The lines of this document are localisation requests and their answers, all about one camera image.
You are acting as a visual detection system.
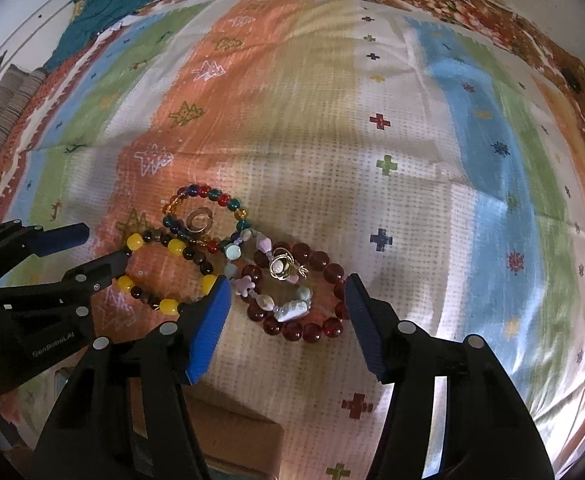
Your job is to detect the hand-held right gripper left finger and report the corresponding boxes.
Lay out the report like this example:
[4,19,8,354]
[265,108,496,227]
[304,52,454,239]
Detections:
[32,275,233,480]

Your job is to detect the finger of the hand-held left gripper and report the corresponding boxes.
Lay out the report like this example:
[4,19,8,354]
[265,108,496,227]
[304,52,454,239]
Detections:
[0,250,133,312]
[0,221,90,281]

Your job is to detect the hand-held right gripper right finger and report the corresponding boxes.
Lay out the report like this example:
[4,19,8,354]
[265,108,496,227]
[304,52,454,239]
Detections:
[345,272,556,480]

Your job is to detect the yellow and dark bead bracelet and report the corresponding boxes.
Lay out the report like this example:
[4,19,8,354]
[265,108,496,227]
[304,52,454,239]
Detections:
[117,230,220,317]

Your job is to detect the gold ring with pearl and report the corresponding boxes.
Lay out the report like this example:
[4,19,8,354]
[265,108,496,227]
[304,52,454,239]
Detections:
[267,247,308,283]

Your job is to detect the pastel stone bracelet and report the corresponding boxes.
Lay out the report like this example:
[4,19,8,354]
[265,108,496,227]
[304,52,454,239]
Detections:
[222,230,316,323]

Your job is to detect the dark red bead bracelet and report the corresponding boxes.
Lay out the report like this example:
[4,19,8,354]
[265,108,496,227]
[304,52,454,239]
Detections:
[240,242,351,343]

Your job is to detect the metal tin box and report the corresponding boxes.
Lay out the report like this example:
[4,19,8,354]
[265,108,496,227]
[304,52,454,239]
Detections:
[130,392,286,478]

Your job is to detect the multicolour glass bead bracelet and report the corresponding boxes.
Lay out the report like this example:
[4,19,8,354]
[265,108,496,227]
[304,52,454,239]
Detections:
[161,185,250,256]

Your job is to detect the grey striped folded cloth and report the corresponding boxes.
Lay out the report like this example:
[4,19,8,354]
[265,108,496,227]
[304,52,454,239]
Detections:
[0,65,48,191]

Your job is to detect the white bed headboard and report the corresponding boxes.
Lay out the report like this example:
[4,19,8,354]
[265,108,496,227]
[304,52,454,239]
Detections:
[0,0,88,121]

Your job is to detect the striped colourful blanket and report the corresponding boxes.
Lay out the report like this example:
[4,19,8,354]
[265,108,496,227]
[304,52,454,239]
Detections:
[0,0,585,480]

